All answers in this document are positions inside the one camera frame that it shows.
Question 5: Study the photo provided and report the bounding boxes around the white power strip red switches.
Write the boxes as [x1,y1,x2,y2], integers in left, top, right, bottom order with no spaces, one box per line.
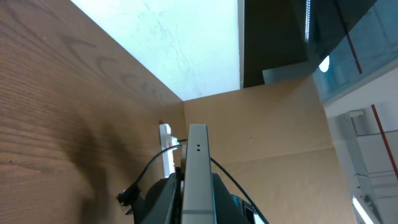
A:
[159,123,180,179]

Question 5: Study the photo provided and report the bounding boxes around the black USB charging cable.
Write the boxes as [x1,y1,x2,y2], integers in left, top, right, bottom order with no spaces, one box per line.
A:
[136,139,188,184]

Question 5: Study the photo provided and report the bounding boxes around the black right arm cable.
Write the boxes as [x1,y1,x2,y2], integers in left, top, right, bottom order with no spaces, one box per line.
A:
[210,157,271,224]

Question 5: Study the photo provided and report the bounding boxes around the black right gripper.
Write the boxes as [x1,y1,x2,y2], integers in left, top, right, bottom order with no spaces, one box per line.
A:
[133,172,265,224]

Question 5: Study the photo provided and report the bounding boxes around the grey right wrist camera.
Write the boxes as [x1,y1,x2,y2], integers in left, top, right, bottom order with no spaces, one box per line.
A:
[116,185,140,215]

